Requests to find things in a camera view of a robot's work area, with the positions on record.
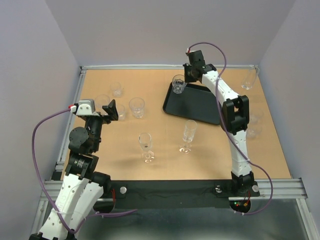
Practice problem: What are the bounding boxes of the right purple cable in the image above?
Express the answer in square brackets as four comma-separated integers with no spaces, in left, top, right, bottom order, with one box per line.
[185,42,273,216]

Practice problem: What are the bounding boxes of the large faceted tumbler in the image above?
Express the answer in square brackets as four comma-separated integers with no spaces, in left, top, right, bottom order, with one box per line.
[129,97,145,119]

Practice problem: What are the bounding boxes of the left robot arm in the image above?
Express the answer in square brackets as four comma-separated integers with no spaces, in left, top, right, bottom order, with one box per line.
[29,99,119,240]

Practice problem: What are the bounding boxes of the small shot glass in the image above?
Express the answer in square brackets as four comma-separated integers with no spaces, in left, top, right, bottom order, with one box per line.
[110,82,123,98]
[116,104,126,121]

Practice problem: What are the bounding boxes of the small shot glass far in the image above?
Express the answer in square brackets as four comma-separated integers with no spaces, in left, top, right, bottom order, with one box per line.
[110,82,123,98]

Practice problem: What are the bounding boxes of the tall champagne flute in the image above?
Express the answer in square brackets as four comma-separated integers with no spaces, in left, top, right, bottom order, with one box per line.
[241,66,260,90]

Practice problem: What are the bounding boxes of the aluminium table frame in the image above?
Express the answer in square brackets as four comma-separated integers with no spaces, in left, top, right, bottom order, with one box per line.
[29,65,320,240]

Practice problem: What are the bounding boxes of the small glass right near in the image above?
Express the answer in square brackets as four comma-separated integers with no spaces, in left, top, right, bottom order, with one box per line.
[246,124,262,139]

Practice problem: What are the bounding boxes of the black plastic tray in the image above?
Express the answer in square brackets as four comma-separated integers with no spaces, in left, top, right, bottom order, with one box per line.
[162,83,220,126]

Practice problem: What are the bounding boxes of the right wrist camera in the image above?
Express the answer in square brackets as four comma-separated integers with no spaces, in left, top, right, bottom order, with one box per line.
[187,50,205,66]

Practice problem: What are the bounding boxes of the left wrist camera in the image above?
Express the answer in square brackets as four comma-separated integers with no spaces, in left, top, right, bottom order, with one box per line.
[75,99,96,117]

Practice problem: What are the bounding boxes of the purple cable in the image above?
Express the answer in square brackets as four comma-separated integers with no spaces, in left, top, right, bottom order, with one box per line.
[185,42,273,216]
[33,106,139,235]

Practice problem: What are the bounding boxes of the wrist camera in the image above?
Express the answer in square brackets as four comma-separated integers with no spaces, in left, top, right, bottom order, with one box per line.
[187,50,205,66]
[75,99,96,117]

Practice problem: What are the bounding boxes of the faceted tumbler glass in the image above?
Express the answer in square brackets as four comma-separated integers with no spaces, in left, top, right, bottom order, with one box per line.
[171,74,186,94]

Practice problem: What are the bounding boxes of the clear wine glass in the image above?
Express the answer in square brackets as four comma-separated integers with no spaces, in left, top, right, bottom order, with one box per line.
[138,132,155,163]

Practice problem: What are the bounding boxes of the wide clear cup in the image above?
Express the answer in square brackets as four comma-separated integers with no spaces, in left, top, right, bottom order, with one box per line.
[94,94,111,112]

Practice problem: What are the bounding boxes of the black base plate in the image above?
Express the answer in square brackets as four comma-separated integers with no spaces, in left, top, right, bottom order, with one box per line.
[93,179,260,213]

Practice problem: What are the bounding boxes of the small shot glass near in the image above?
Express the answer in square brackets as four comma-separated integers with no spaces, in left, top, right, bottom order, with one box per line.
[116,104,126,121]

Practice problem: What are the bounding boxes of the etched stemmed glass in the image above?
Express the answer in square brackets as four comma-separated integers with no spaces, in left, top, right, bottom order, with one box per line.
[179,119,198,154]

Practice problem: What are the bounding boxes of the small glass right far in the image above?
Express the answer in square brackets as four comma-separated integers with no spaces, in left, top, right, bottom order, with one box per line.
[249,108,264,125]

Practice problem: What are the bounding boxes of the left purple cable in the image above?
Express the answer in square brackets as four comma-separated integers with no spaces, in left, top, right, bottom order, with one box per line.
[33,106,139,235]

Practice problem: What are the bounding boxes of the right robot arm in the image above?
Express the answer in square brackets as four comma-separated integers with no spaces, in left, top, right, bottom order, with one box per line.
[183,63,255,195]

